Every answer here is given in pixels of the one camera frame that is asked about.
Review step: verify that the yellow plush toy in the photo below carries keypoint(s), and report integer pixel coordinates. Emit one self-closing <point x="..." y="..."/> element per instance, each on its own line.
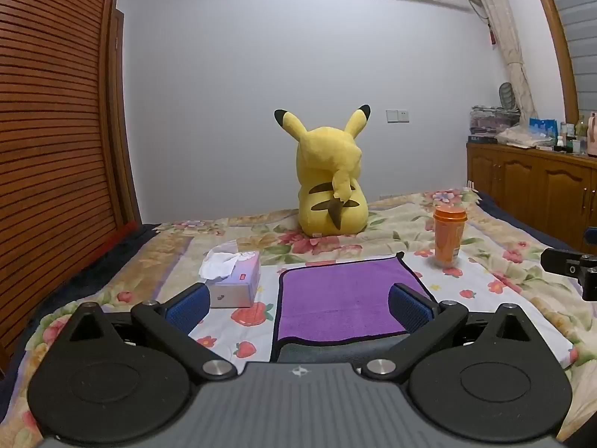
<point x="329" y="186"/>

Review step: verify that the tissue box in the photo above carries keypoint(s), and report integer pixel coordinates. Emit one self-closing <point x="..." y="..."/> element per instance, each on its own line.
<point x="233" y="280"/>

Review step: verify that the pink kettle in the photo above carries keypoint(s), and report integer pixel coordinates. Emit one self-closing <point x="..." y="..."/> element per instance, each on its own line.
<point x="593" y="133"/>

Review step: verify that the stack of folded clothes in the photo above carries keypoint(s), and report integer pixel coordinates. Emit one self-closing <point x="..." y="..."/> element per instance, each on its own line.
<point x="489" y="119"/>

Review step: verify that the grey towel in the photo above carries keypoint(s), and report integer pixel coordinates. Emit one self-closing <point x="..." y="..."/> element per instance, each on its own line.
<point x="326" y="350"/>

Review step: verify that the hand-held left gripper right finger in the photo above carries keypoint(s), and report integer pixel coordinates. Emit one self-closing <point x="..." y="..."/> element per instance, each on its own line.
<point x="409" y="307"/>

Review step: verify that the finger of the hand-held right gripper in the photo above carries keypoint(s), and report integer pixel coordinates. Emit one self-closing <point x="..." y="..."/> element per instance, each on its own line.
<point x="559" y="261"/>

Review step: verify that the floral bed sheet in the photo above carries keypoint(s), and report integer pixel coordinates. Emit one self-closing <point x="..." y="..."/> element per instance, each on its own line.
<point x="485" y="261"/>

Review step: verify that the orange cup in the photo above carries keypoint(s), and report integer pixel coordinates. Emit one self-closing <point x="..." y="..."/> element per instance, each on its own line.
<point x="448" y="235"/>

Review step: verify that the blue packet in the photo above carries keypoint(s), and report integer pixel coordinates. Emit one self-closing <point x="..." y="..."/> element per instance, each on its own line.
<point x="543" y="127"/>

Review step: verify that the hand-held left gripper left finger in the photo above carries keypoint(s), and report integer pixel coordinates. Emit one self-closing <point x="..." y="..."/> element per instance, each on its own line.
<point x="189" y="307"/>

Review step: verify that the wooden window frame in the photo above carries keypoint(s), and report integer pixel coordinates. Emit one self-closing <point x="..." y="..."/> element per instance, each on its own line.
<point x="557" y="46"/>

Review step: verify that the wall switch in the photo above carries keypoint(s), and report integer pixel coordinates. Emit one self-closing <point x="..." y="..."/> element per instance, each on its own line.
<point x="397" y="115"/>

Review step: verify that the small grey fan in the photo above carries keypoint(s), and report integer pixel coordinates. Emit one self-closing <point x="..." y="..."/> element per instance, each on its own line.
<point x="506" y="94"/>

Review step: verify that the beige curtain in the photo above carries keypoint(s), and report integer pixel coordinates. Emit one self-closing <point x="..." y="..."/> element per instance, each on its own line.
<point x="508" y="46"/>

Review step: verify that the wooden cabinet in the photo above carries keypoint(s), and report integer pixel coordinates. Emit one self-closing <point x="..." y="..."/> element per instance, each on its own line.
<point x="536" y="186"/>

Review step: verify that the window blinds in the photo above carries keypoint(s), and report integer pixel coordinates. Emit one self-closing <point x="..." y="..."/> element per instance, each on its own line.
<point x="576" y="32"/>

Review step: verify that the wooden slatted wardrobe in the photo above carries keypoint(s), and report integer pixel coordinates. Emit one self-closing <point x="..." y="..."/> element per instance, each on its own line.
<point x="51" y="149"/>

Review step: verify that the green bottle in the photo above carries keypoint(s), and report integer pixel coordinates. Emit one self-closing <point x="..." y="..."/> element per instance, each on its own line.
<point x="581" y="127"/>

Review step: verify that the dark blue blanket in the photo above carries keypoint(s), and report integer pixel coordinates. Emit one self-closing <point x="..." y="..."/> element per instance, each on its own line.
<point x="70" y="275"/>

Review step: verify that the purple towel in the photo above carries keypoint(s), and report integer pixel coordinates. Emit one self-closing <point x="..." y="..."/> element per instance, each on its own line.
<point x="340" y="301"/>

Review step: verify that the white cloth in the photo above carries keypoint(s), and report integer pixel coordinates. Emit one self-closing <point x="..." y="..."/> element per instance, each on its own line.
<point x="522" y="137"/>

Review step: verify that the small white bottle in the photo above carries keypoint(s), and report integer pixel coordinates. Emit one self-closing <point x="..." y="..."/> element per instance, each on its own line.
<point x="559" y="143"/>

